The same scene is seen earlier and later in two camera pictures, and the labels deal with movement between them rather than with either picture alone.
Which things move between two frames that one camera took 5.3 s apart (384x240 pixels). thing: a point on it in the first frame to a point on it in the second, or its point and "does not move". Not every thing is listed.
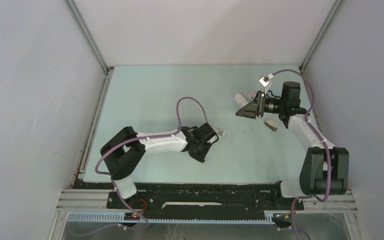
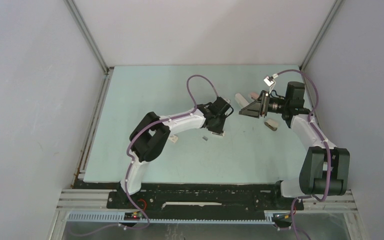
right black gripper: [256, 107] does not move
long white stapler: [240, 100] does not move
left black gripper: [200, 157] to [219, 128]
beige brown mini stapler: [272, 124] does not move
